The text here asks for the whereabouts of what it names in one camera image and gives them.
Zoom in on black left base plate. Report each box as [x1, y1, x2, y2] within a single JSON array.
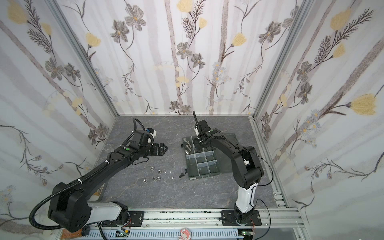
[[119, 211, 145, 227]]

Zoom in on orange black tool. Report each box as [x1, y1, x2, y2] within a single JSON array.
[[60, 226, 90, 240]]

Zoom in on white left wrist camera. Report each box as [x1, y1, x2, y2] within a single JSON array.
[[146, 128, 157, 138]]

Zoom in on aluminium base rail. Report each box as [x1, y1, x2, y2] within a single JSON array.
[[55, 208, 310, 240]]

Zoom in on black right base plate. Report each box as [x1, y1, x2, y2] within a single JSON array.
[[219, 210, 262, 227]]

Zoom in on clear plastic cup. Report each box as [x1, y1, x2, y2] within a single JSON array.
[[103, 144, 113, 153]]

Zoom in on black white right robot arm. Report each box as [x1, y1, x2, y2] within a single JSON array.
[[193, 113, 272, 226]]

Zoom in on green plastic organizer box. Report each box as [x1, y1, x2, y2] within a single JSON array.
[[181, 136, 233, 180]]

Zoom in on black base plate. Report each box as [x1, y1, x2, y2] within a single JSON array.
[[119, 211, 145, 227], [219, 210, 262, 227]]

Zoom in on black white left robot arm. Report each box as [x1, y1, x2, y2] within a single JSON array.
[[29, 119, 168, 233]]

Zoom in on pink figurine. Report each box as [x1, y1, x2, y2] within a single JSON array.
[[178, 228, 192, 240]]

